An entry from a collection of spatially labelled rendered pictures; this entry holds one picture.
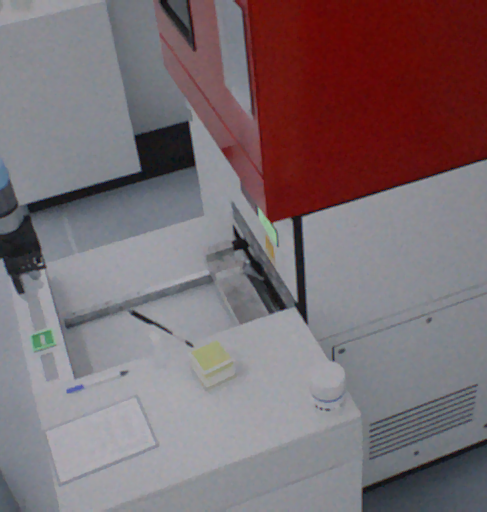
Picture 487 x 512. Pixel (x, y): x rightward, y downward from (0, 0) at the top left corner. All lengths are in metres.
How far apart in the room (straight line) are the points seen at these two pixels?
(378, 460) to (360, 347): 0.55
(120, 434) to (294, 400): 0.36
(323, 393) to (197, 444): 0.27
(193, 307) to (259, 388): 0.47
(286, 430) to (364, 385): 0.60
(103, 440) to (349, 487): 0.56
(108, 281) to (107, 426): 0.64
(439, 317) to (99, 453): 0.97
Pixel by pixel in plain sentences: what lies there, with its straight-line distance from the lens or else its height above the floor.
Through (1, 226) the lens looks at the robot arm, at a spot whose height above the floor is 1.33.
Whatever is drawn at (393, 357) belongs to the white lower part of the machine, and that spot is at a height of 0.66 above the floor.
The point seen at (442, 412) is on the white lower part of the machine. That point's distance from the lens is 2.45.
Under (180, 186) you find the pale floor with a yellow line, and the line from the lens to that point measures 3.94.
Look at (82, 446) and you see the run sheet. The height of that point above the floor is 0.97.
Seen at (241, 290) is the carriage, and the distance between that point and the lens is 2.01.
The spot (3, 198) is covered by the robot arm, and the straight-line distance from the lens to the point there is 1.60.
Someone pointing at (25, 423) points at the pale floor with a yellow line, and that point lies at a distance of 3.03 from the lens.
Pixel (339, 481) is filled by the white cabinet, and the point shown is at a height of 0.76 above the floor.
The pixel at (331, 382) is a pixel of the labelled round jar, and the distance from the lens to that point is 1.55.
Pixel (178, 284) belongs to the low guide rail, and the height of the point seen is 0.85.
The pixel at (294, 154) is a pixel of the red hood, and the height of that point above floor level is 1.38.
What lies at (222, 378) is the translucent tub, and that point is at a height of 0.99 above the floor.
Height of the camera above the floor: 2.25
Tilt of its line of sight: 41 degrees down
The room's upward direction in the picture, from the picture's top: 7 degrees counter-clockwise
